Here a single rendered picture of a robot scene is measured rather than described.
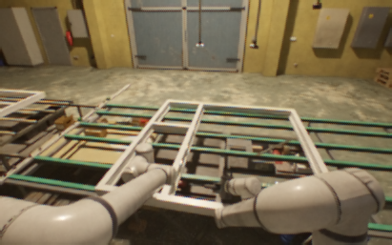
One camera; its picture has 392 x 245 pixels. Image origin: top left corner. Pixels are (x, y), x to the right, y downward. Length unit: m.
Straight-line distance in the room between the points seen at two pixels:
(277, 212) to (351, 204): 0.16
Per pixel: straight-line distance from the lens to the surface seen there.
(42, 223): 0.47
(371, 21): 8.13
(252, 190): 1.05
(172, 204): 1.27
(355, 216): 0.61
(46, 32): 10.18
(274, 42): 7.09
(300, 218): 0.53
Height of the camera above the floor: 1.89
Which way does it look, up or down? 29 degrees down
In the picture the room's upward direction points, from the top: straight up
